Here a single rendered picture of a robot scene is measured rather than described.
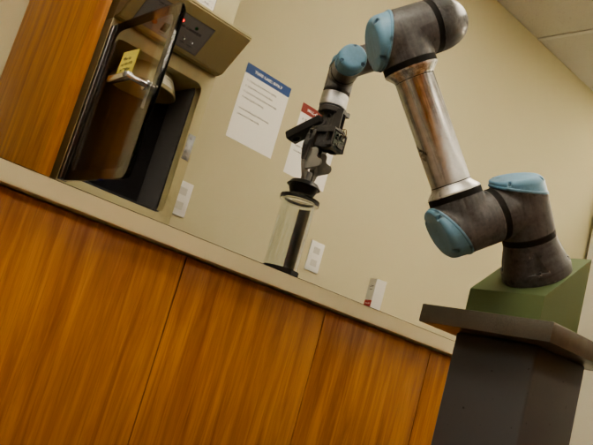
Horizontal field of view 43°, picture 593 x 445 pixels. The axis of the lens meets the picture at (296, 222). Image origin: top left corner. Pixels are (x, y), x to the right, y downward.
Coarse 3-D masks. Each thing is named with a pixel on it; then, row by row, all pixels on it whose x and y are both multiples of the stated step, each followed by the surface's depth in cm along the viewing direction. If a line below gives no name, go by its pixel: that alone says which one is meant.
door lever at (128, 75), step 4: (120, 72) 157; (124, 72) 155; (128, 72) 155; (108, 76) 161; (112, 76) 159; (116, 76) 158; (120, 76) 156; (124, 76) 155; (128, 76) 155; (132, 76) 156; (108, 80) 161; (112, 80) 159; (116, 80) 158; (120, 80) 158; (124, 80) 157; (132, 80) 156; (136, 80) 156; (140, 80) 157; (144, 80) 158; (148, 80) 157; (140, 84) 157; (144, 84) 157; (144, 88) 157
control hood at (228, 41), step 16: (128, 0) 180; (144, 0) 180; (176, 0) 183; (192, 0) 184; (128, 16) 182; (192, 16) 187; (208, 16) 188; (224, 32) 192; (240, 32) 194; (176, 48) 192; (208, 48) 194; (224, 48) 195; (240, 48) 197; (208, 64) 198; (224, 64) 199
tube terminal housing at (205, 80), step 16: (112, 0) 187; (224, 0) 204; (112, 16) 184; (224, 16) 204; (96, 48) 184; (96, 64) 181; (176, 64) 195; (192, 64) 198; (176, 80) 202; (192, 80) 199; (208, 80) 201; (80, 96) 181; (208, 96) 202; (192, 112) 202; (192, 128) 199; (64, 144) 178; (176, 160) 199; (176, 176) 196; (96, 192) 182; (176, 192) 196; (128, 208) 187; (144, 208) 190; (160, 208) 196
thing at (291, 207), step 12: (288, 204) 199; (300, 204) 198; (312, 204) 200; (288, 216) 198; (300, 216) 198; (312, 216) 202; (276, 228) 199; (288, 228) 197; (300, 228) 198; (276, 240) 197; (288, 240) 196; (300, 240) 198; (276, 252) 196; (288, 252) 196; (300, 252) 198; (276, 264) 195; (288, 264) 196
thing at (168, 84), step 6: (168, 72) 198; (168, 78) 197; (162, 84) 194; (168, 84) 196; (162, 90) 206; (168, 90) 195; (174, 90) 200; (162, 96) 206; (168, 96) 205; (174, 96) 199; (156, 102) 208; (162, 102) 207; (168, 102) 205
